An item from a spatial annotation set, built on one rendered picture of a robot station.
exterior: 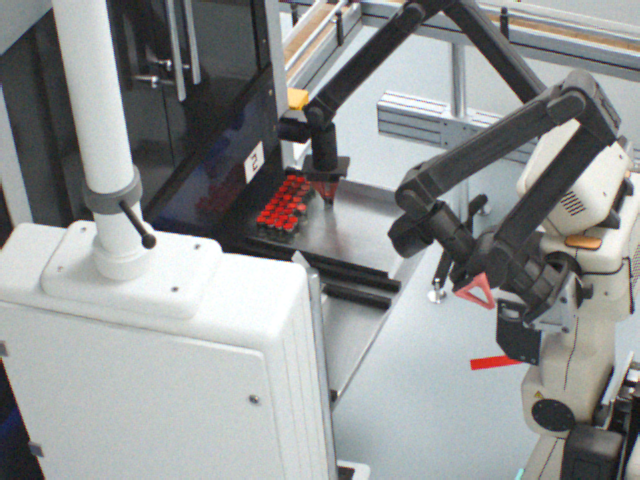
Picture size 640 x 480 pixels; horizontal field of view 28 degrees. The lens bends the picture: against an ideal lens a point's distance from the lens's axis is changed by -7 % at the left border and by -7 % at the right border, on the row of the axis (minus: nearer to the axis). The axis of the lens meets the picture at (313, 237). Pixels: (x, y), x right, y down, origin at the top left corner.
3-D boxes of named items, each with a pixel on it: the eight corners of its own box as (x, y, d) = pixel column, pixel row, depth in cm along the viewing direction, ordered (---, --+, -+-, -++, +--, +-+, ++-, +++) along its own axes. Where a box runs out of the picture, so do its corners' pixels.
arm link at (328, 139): (329, 132, 290) (339, 118, 294) (299, 127, 292) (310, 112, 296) (331, 157, 294) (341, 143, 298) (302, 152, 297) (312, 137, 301)
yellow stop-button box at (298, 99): (271, 125, 322) (268, 101, 318) (284, 109, 327) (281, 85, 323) (300, 131, 320) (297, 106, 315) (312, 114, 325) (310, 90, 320)
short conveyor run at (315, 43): (262, 166, 330) (256, 114, 319) (207, 155, 335) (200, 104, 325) (368, 29, 376) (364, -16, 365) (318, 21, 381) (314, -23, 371)
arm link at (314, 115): (320, 111, 286) (336, 92, 292) (271, 103, 289) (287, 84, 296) (322, 158, 293) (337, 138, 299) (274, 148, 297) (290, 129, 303)
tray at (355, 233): (247, 248, 301) (245, 236, 299) (297, 179, 319) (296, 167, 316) (388, 284, 289) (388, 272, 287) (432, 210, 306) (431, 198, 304)
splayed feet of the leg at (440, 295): (422, 301, 411) (421, 267, 402) (474, 203, 445) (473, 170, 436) (446, 306, 409) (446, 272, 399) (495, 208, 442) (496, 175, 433)
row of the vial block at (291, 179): (256, 236, 304) (254, 220, 301) (291, 189, 316) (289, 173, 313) (265, 238, 303) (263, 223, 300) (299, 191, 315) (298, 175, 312)
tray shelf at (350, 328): (124, 357, 280) (122, 351, 279) (263, 164, 327) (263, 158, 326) (329, 418, 263) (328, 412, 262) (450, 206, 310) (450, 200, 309)
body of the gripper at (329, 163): (306, 160, 305) (303, 134, 300) (351, 162, 303) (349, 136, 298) (301, 178, 300) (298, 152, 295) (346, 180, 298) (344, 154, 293)
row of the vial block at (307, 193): (274, 241, 302) (272, 225, 299) (308, 193, 314) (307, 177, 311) (283, 243, 301) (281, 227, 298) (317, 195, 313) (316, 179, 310)
